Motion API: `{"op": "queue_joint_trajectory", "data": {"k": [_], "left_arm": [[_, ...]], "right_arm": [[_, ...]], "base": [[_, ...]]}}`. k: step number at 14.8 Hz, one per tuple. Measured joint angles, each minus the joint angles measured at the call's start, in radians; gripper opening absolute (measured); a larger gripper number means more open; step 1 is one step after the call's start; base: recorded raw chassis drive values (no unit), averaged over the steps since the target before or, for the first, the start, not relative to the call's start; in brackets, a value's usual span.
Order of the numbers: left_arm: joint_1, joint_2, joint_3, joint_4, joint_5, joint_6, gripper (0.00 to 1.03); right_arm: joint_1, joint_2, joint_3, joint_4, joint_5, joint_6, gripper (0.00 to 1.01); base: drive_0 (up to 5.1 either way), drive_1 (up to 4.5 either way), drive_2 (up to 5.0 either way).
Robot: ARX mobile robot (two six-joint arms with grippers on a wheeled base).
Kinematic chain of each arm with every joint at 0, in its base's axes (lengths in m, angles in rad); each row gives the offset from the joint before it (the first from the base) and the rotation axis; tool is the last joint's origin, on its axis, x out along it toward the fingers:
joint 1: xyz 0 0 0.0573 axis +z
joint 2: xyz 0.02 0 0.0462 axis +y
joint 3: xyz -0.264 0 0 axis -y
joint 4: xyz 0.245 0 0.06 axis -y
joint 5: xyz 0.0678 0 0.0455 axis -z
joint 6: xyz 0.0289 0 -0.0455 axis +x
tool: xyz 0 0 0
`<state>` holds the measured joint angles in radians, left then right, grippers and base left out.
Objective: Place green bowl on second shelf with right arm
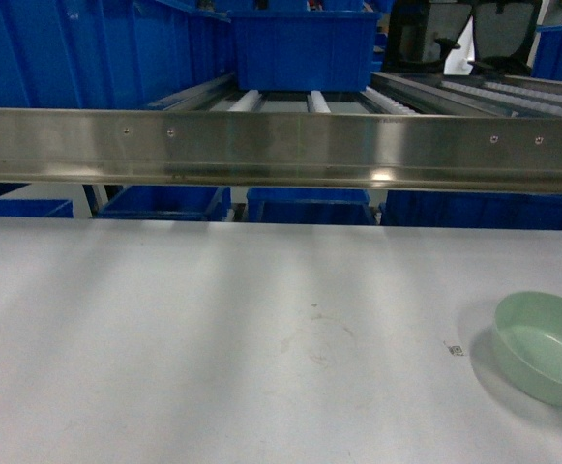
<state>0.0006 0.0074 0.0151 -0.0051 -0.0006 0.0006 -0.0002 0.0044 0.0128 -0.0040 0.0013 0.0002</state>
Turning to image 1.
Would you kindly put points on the light green bowl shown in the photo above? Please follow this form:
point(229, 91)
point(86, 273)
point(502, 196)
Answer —
point(526, 340)

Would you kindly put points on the blue bin lower centre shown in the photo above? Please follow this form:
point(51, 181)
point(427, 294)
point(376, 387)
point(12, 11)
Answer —
point(330, 206)

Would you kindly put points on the blue bin lower right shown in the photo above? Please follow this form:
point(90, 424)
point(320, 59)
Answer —
point(406, 208)

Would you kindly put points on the blue bin lower centre-left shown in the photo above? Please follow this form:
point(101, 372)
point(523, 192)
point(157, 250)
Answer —
point(179, 203)

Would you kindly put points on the blue plastic bin on rollers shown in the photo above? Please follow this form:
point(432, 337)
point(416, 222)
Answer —
point(303, 51)

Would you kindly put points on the white roller conveyor track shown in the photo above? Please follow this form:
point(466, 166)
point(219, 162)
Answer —
point(506, 96)

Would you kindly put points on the small printed marker tag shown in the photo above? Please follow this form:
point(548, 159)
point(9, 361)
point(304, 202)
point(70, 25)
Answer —
point(455, 350)

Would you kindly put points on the black office chair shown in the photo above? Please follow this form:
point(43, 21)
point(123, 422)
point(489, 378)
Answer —
point(423, 34)

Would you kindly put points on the blue bin lower left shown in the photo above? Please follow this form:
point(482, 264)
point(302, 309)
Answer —
point(36, 208)

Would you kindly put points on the large blue bin upper left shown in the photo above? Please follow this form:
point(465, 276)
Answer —
point(107, 54)

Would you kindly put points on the stainless steel shelf rail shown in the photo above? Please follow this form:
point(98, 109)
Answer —
point(281, 149)

